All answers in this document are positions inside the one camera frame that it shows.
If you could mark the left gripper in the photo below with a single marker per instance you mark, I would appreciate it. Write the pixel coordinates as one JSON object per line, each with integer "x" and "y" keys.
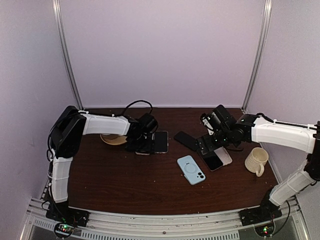
{"x": 149, "y": 147}

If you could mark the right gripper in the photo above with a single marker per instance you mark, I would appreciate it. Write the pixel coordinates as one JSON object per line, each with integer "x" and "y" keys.
{"x": 211, "y": 146}

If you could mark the white phone case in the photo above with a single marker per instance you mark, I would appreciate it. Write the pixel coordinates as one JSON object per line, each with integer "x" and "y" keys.
{"x": 223, "y": 155}

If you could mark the purple phone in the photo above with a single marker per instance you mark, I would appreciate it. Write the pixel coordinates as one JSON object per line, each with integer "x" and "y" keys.
{"x": 212, "y": 161}

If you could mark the black phone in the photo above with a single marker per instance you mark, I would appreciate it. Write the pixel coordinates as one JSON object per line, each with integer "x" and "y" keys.
{"x": 186, "y": 140}

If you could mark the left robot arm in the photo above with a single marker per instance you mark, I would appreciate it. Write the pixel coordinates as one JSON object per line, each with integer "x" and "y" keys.
{"x": 65, "y": 138}

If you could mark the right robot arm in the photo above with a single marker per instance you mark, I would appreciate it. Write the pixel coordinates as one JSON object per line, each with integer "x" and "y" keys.
{"x": 224, "y": 129}

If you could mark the beige saucer plate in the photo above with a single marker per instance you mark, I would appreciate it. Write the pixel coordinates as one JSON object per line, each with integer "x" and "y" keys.
{"x": 113, "y": 140}

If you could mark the cream ribbed mug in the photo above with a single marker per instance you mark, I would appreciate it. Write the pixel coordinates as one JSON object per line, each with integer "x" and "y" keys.
{"x": 256, "y": 161}

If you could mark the right round status board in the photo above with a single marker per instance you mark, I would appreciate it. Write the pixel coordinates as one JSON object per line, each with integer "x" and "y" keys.
{"x": 265, "y": 230}

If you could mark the round status board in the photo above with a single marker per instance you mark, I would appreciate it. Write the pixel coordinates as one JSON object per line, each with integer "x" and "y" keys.
{"x": 63, "y": 230}
{"x": 265, "y": 230}

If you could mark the left round status board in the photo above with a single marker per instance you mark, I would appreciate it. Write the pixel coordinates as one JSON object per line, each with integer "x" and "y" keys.
{"x": 63, "y": 230}

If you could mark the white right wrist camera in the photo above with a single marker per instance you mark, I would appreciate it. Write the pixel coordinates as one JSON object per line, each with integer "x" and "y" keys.
{"x": 204, "y": 120}

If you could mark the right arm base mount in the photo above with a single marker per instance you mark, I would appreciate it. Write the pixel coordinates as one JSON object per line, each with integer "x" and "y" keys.
{"x": 254, "y": 216}

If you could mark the front aluminium rail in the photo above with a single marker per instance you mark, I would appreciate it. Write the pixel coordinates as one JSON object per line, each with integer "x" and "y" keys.
{"x": 224, "y": 225}

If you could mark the right aluminium frame post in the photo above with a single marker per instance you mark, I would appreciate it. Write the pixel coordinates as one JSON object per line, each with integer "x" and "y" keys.
{"x": 264, "y": 30}

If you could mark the aluminium frame post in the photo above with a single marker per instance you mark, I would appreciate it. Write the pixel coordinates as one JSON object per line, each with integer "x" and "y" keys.
{"x": 264, "y": 30}
{"x": 65, "y": 53}

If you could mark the left aluminium frame post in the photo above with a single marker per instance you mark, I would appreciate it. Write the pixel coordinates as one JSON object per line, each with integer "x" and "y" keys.
{"x": 65, "y": 53}

